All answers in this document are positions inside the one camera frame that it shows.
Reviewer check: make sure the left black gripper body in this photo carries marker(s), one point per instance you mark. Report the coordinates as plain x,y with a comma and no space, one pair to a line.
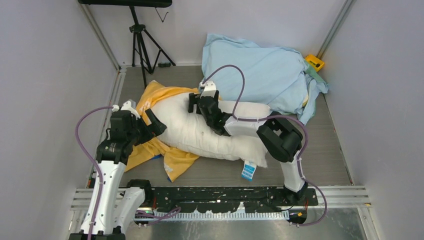
140,131

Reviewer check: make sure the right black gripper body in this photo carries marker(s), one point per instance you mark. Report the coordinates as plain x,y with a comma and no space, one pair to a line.
198,110

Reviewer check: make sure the white pillow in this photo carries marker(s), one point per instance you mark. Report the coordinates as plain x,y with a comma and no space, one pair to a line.
188,138

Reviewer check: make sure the orange pillowcase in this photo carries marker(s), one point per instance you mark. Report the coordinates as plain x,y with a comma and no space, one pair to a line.
155,145

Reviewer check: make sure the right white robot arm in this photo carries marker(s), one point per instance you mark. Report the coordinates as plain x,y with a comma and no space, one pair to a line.
280,137

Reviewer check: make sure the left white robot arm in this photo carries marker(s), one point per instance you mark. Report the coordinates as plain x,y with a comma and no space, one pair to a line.
109,185

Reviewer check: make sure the light blue cloth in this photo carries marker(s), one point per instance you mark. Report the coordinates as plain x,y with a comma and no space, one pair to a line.
276,76

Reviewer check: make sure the yellow box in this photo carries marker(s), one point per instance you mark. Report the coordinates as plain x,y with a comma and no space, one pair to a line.
315,62

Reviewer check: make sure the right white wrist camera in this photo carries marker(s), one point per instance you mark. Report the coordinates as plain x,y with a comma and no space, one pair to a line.
207,89

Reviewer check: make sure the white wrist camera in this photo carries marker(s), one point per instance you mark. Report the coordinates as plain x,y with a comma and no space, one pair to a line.
207,89
129,105

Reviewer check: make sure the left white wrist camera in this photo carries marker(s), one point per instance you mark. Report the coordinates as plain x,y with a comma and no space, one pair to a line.
129,105

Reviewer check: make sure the black camera tripod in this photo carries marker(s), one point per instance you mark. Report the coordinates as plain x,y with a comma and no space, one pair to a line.
162,59

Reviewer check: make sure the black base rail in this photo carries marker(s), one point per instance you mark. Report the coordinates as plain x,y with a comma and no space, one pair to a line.
215,203

